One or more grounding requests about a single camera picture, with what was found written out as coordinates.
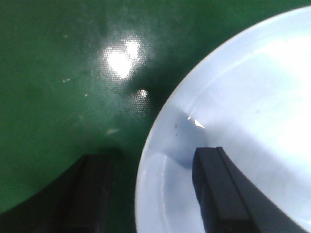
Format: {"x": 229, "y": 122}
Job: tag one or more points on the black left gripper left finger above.
{"x": 83, "y": 206}

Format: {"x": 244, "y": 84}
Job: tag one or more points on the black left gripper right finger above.
{"x": 230, "y": 202}

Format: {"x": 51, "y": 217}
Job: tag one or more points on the light blue plate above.
{"x": 252, "y": 97}

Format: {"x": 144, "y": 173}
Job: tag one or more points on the green circular conveyor belt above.
{"x": 90, "y": 76}

